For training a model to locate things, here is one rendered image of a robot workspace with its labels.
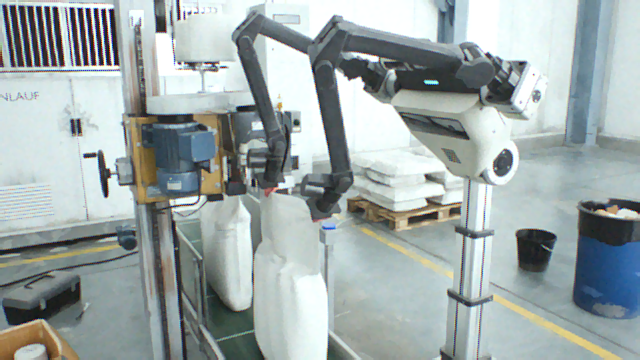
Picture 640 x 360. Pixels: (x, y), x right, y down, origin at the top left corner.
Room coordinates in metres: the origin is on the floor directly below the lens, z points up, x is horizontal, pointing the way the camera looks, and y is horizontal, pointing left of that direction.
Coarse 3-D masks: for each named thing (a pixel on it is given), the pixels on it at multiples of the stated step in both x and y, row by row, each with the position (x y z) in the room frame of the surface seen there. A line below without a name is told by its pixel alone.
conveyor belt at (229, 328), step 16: (176, 224) 3.46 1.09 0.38; (192, 224) 3.46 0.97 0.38; (192, 240) 3.12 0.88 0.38; (208, 288) 2.39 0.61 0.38; (208, 304) 2.21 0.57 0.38; (224, 304) 2.22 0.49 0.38; (208, 320) 2.06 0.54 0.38; (224, 320) 2.06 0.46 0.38; (240, 320) 2.06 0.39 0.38; (224, 336) 1.92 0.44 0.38; (240, 336) 1.92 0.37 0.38; (224, 352) 1.80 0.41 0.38; (240, 352) 1.80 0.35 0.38; (256, 352) 1.80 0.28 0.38
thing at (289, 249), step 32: (288, 224) 1.63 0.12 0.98; (256, 256) 1.80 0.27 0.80; (288, 256) 1.63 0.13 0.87; (256, 288) 1.77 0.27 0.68; (288, 288) 1.57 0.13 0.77; (320, 288) 1.58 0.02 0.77; (256, 320) 1.80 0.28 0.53; (288, 320) 1.56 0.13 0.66; (320, 320) 1.57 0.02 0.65; (288, 352) 1.55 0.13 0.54; (320, 352) 1.57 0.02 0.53
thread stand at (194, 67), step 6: (198, 0) 1.88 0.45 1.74; (198, 6) 1.88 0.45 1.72; (198, 12) 1.88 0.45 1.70; (210, 12) 1.77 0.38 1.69; (186, 66) 1.96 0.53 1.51; (192, 66) 1.96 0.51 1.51; (198, 66) 1.97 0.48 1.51; (204, 66) 1.73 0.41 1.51; (210, 66) 1.73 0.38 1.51; (216, 66) 1.73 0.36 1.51; (222, 66) 1.74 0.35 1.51; (204, 72) 1.87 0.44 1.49; (210, 72) 1.81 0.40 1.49; (216, 72) 1.74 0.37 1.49; (204, 78) 1.88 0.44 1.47; (204, 84) 1.88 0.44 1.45; (198, 90) 1.88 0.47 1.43; (204, 90) 1.87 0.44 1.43
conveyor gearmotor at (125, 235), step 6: (120, 228) 3.33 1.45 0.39; (126, 228) 3.24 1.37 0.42; (120, 234) 3.27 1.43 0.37; (126, 234) 3.21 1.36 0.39; (132, 234) 3.26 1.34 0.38; (120, 240) 3.20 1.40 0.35; (126, 240) 3.14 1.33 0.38; (132, 240) 3.16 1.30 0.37; (126, 246) 3.14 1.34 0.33; (132, 246) 3.15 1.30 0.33
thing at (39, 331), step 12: (24, 324) 2.26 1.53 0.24; (36, 324) 2.30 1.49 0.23; (48, 324) 2.29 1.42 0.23; (0, 336) 2.19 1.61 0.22; (12, 336) 2.22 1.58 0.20; (24, 336) 2.25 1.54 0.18; (36, 336) 2.29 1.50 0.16; (48, 336) 2.21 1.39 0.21; (60, 336) 2.26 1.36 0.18; (0, 348) 2.18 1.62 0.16; (12, 348) 2.21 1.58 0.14; (48, 348) 2.25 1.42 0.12; (60, 348) 2.06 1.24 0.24
